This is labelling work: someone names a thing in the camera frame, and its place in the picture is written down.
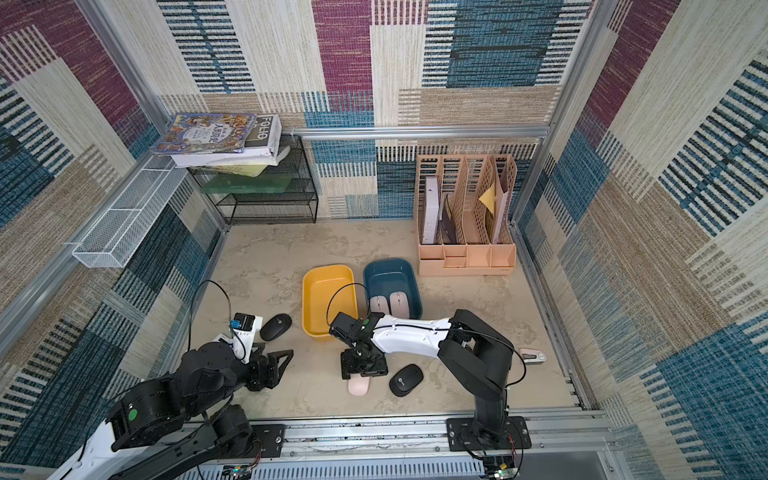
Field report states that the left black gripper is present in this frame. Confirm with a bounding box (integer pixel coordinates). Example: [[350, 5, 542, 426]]
[[187, 340, 296, 418]]

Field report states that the pink mouse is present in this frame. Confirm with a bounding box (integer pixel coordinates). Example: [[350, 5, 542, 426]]
[[369, 295, 390, 315], [389, 291, 410, 319], [347, 374, 370, 397]]

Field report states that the yellow plastic storage box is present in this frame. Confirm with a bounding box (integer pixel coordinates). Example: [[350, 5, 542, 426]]
[[302, 264, 358, 341]]

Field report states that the teal plastic storage box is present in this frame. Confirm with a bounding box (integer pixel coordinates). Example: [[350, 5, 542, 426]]
[[363, 258, 423, 319]]

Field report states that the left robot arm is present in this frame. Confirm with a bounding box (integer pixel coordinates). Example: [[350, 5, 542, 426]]
[[51, 341, 294, 479]]

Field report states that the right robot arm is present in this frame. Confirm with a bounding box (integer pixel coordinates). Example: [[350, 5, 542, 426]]
[[329, 309, 518, 441]]

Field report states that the white box in organizer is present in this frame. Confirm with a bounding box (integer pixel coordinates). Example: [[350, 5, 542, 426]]
[[421, 176, 441, 245]]

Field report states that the black mouse far left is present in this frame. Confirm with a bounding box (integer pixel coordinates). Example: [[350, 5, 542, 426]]
[[259, 313, 292, 342]]

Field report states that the black mouse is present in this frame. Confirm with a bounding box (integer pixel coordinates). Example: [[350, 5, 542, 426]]
[[389, 364, 424, 398], [259, 313, 292, 342]]

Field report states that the black mouse centre front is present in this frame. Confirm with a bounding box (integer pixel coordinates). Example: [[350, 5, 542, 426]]
[[389, 364, 424, 398]]

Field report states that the pink desktop file organizer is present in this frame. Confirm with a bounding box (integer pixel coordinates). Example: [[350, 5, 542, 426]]
[[413, 154, 518, 277]]

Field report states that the small white pink device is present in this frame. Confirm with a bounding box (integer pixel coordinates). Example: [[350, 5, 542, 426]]
[[519, 348, 547, 365]]

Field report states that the green folder on shelf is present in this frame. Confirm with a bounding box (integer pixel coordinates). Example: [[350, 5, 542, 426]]
[[202, 174, 293, 194]]

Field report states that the yellow paper in organizer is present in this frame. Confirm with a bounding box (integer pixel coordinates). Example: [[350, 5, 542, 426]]
[[478, 183, 496, 217]]

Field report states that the black and white folio book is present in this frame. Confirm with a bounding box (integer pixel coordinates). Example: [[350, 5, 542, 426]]
[[167, 114, 291, 168]]

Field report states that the colourful picture book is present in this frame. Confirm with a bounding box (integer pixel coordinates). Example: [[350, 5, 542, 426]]
[[150, 113, 256, 155]]

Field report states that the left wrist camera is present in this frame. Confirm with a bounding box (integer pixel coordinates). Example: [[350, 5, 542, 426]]
[[214, 313, 263, 364]]

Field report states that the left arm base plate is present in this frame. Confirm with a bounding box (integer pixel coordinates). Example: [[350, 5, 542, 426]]
[[240, 423, 286, 460]]

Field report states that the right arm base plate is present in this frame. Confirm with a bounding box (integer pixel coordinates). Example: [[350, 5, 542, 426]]
[[445, 416, 532, 452]]

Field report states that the black wire shelf rack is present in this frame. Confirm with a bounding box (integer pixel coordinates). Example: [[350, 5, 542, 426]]
[[189, 135, 319, 226]]

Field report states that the white wire mesh basket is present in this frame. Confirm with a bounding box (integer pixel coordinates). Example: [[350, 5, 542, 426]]
[[72, 166, 186, 268]]

